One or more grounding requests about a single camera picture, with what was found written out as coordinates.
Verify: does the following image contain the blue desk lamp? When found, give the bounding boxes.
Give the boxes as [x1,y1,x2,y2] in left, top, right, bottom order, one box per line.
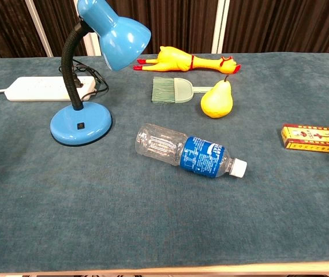
[50,0,152,146]

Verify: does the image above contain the clear plastic water bottle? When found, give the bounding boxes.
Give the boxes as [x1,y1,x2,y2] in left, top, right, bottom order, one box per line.
[136,123,248,179]

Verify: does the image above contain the green small brush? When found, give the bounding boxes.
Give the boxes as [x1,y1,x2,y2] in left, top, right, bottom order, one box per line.
[151,76,214,104]

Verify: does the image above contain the yellow pear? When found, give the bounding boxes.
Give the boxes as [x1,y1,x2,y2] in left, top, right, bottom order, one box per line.
[200,74,234,119]

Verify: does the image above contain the blue table cloth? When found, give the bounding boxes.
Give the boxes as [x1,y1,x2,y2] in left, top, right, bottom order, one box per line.
[0,52,329,274]

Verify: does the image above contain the yellow rubber chicken toy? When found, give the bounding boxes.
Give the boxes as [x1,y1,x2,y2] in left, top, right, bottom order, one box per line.
[133,46,242,74]

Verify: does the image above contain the white power strip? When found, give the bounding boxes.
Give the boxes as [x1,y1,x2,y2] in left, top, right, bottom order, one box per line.
[5,76,96,102]

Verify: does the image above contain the red yellow small box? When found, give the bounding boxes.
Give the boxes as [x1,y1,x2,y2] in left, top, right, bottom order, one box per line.
[281,123,329,155]

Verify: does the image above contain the dark brown curtain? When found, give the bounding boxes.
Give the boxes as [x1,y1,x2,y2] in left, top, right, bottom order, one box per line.
[0,0,329,59]

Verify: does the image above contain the black power cable with plug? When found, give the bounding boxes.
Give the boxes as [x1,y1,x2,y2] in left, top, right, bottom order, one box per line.
[71,63,109,96]

